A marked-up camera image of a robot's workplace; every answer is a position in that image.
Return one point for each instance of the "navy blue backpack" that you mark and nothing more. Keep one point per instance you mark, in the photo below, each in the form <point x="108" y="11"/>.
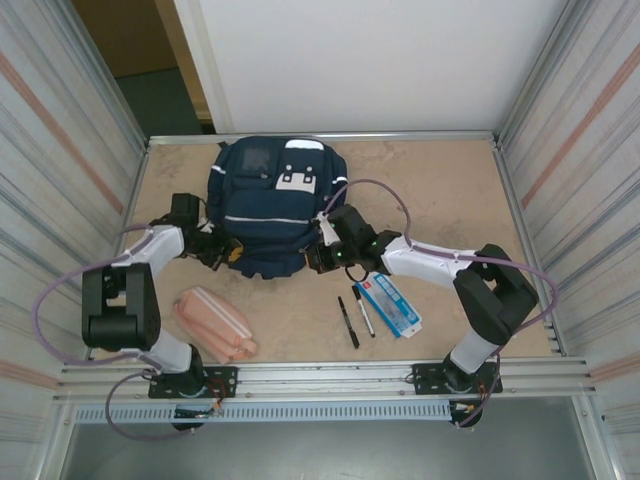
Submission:
<point x="270" y="200"/>

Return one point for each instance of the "all black marker pen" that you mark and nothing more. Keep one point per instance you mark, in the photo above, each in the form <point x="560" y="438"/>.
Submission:
<point x="348" y="322"/>

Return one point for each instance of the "white marker pen black cap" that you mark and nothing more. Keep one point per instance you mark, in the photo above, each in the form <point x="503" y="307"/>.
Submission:
<point x="364" y="312"/>

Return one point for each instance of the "pink pencil case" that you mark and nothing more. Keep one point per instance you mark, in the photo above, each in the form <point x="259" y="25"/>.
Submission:
<point x="215" y="322"/>

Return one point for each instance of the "blue ruler set package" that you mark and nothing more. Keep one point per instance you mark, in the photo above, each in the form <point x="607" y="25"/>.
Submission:
<point x="392" y="305"/>

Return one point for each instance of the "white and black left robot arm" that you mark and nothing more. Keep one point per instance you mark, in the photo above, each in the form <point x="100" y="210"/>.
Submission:
<point x="120" y="305"/>

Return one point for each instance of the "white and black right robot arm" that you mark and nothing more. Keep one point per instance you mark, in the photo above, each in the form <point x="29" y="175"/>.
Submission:
<point x="425" y="260"/>

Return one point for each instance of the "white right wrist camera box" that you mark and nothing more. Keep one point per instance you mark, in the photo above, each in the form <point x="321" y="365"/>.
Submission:
<point x="327" y="230"/>

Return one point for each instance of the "aluminium side rail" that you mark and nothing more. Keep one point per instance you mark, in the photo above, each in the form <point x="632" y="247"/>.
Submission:
<point x="513" y="200"/>
<point x="133" y="200"/>

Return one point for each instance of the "thin aluminium table edge rail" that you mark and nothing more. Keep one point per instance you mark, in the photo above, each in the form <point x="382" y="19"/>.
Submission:
<point x="400" y="138"/>

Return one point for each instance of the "wide aluminium mounting rail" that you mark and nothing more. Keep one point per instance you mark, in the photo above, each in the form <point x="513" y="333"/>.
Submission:
<point x="325" y="382"/>

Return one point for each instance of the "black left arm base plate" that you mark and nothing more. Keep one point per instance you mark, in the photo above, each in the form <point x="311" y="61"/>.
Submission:
<point x="225" y="382"/>

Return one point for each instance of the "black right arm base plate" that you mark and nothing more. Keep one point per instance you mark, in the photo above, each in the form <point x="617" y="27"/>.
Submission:
<point x="425" y="377"/>

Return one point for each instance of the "white door frame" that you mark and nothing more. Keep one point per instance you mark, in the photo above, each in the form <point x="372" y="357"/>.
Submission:
<point x="210" y="75"/>

